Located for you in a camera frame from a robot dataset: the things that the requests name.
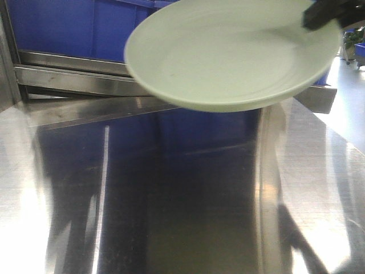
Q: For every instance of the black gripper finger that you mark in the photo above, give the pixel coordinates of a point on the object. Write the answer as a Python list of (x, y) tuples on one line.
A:
[(348, 13)]

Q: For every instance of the light green round plate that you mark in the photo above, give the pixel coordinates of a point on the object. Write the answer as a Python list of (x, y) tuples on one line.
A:
[(227, 56)]

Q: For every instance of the stainless steel shelf rack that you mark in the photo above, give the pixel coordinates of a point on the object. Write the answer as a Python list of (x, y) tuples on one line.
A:
[(77, 74)]

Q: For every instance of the potted green plant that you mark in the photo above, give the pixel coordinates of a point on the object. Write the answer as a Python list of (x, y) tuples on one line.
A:
[(351, 37)]

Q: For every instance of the distant blue crate cart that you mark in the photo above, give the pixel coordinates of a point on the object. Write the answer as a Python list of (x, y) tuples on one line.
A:
[(359, 54)]

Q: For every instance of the blue plastic bin right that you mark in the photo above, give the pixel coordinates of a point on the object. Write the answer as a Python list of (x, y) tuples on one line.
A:
[(322, 81)]

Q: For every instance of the blue plastic bin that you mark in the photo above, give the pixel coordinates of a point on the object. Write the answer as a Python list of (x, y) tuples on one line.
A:
[(90, 29), (322, 81)]

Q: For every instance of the blue plastic bin left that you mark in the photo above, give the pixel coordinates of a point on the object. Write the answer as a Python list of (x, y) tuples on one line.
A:
[(90, 29)]

